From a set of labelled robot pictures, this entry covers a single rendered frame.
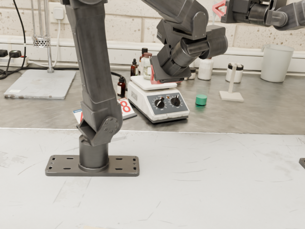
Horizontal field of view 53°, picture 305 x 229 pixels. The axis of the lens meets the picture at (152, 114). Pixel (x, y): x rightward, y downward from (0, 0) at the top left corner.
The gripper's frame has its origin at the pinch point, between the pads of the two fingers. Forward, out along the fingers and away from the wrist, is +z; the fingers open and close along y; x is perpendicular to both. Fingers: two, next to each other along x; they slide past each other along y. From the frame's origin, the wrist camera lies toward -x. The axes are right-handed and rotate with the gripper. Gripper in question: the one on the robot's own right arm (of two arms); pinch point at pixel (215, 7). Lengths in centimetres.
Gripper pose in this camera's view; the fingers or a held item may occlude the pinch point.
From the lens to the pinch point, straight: 103.1
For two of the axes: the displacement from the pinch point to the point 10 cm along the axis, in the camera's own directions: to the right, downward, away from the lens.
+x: -0.7, 9.1, 4.0
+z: -6.1, -3.6, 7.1
